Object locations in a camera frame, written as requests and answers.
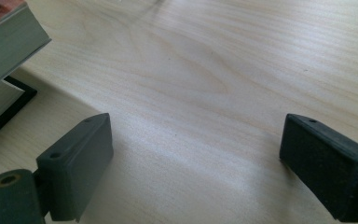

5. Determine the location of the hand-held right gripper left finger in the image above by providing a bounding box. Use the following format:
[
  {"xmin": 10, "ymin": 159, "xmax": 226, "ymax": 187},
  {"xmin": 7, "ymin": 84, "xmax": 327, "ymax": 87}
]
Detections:
[{"xmin": 35, "ymin": 112, "xmax": 115, "ymax": 223}]

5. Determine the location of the colorful illustrated book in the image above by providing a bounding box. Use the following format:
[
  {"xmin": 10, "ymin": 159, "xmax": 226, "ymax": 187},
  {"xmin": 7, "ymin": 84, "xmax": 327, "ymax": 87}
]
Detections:
[{"xmin": 0, "ymin": 0, "xmax": 52, "ymax": 96}]

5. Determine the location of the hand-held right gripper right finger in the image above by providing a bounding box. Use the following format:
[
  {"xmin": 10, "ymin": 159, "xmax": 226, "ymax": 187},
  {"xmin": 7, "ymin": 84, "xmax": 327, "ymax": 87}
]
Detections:
[{"xmin": 279, "ymin": 113, "xmax": 358, "ymax": 224}]

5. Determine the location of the black book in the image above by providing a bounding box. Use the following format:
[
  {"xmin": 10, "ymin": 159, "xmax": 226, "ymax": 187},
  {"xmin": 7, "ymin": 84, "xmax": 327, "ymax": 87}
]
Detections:
[{"xmin": 0, "ymin": 75, "xmax": 38, "ymax": 147}]

